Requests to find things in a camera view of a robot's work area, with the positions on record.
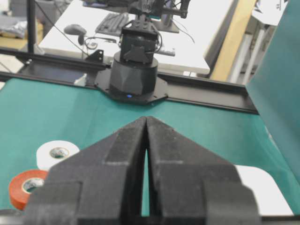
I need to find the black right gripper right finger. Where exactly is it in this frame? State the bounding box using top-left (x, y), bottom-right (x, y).
top-left (147, 117), bottom-right (261, 225)

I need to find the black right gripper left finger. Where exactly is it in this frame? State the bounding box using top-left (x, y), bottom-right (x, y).
top-left (25, 117), bottom-right (146, 225)

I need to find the white plastic case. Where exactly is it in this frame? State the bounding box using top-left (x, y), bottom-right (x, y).
top-left (235, 165), bottom-right (294, 216)

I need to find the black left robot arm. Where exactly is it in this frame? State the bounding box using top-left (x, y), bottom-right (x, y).
top-left (95, 0), bottom-right (189, 105)

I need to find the black aluminium frame rail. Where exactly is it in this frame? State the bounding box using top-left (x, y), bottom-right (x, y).
top-left (0, 48), bottom-right (258, 114)

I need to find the white desk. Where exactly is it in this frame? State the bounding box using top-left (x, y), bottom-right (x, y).
top-left (39, 0), bottom-right (234, 75)

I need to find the white tape roll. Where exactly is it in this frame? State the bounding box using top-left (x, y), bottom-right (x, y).
top-left (36, 140), bottom-right (80, 171)

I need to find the black computer mouse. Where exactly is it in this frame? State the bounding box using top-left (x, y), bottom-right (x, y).
top-left (64, 24), bottom-right (87, 45)

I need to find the red tape roll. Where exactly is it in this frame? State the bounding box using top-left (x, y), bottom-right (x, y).
top-left (8, 170), bottom-right (48, 210)

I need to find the monitor stand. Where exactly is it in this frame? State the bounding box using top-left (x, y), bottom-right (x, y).
top-left (151, 14), bottom-right (179, 33)

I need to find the black keyboard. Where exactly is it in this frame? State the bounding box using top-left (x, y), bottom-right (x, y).
top-left (95, 13), bottom-right (129, 37)

